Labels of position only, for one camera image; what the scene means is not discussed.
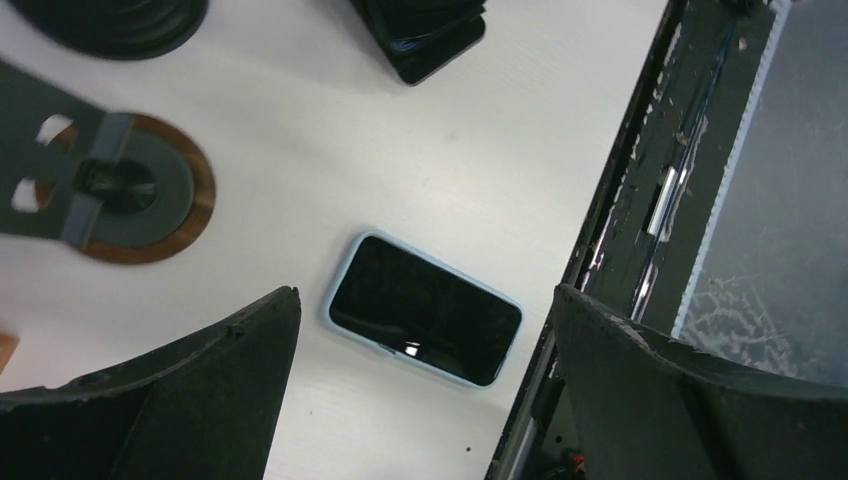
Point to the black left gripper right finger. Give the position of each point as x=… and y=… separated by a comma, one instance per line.
x=647, y=406

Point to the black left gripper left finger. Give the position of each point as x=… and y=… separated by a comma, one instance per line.
x=204, y=406

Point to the light blue cased phone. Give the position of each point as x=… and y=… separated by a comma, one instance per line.
x=408, y=305

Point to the wood base phone stand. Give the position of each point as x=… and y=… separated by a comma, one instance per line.
x=120, y=187

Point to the black folding phone stand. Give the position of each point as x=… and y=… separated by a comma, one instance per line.
x=420, y=37

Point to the black round base phone stand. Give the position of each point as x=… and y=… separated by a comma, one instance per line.
x=116, y=30

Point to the wooden compartment tray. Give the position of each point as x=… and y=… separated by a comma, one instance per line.
x=8, y=345

